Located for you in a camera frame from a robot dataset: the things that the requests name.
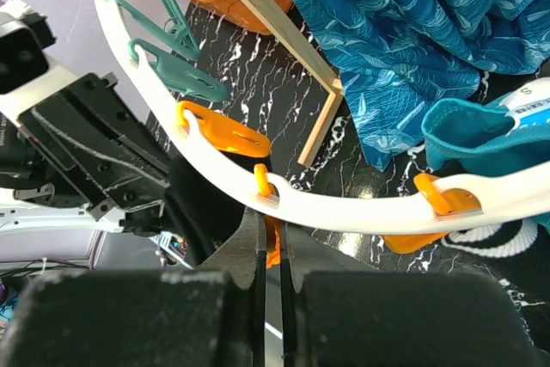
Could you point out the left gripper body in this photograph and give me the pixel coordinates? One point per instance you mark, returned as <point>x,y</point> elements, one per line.
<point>91,138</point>

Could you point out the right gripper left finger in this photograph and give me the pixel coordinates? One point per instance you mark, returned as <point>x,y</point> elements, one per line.
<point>213,315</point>

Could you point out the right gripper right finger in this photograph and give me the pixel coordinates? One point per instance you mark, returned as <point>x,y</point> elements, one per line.
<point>338,311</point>

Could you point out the orange clothespin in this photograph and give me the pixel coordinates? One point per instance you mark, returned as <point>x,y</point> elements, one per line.
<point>224,133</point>
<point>443,204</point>
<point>268,221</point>

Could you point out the black white striped sock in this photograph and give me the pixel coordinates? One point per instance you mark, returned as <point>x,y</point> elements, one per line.
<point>517,252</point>

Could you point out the white round clip hanger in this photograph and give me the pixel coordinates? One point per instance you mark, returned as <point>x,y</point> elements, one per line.
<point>514,196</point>

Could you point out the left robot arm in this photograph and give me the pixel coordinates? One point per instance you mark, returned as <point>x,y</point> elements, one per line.
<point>55,204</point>

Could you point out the green clothespin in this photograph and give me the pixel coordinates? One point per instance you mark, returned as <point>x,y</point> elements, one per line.
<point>177,74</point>

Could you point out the teal cloth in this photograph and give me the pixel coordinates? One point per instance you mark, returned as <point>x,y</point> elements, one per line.
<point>491,140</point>

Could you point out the blue patterned cloth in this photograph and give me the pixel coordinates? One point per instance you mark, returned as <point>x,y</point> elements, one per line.
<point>397,58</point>

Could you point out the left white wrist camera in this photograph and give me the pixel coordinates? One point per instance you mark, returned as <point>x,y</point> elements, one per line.
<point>28,74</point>

